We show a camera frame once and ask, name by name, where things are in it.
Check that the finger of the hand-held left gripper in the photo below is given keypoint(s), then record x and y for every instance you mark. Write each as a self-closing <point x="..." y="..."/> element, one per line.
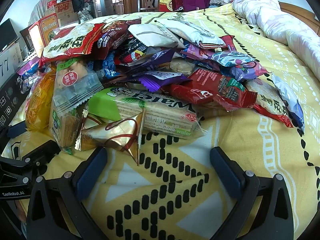
<point x="16" y="132"/>
<point x="45" y="150"/>

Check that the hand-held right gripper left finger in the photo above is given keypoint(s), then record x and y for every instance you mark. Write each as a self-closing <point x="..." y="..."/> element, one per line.
<point x="91" y="172"/>

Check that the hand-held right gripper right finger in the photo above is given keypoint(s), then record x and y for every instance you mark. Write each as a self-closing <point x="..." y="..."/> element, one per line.
<point x="225" y="175"/>

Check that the pile of snack packets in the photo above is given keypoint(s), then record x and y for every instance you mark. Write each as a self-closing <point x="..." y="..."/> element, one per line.
<point x="150" y="80"/>

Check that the yellow patterned bedsheet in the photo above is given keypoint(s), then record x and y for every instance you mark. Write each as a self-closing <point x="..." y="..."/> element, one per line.
<point x="175" y="180"/>

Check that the white and black carton box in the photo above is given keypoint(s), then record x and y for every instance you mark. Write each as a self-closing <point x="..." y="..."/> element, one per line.
<point x="10" y="80"/>

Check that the dark wooden chair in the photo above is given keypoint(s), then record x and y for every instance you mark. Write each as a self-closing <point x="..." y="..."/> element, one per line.
<point x="25" y="37"/>

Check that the black flat television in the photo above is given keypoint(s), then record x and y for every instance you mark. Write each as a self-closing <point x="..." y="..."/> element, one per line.
<point x="7" y="33"/>

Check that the orange carton box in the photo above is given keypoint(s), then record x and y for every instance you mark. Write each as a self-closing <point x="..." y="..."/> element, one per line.
<point x="46" y="31"/>

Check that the large cardboard box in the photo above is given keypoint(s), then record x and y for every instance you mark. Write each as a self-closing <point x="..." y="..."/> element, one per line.
<point x="68" y="17"/>

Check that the cardboard box with red print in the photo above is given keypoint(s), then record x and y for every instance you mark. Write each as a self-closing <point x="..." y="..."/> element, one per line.
<point x="63" y="6"/>

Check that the white printed sack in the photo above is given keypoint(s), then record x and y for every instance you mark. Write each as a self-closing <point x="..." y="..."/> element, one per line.
<point x="85" y="15"/>

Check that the black bag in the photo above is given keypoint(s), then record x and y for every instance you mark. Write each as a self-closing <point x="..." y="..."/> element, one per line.
<point x="78" y="0"/>

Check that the white floral quilt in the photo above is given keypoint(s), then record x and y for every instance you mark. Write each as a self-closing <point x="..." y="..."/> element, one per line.
<point x="275" y="25"/>

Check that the wooden headboard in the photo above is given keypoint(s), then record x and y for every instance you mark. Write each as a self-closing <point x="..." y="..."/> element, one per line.
<point x="297" y="11"/>

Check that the red gift box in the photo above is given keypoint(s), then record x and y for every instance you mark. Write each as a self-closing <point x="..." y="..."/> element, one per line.
<point x="166" y="3"/>

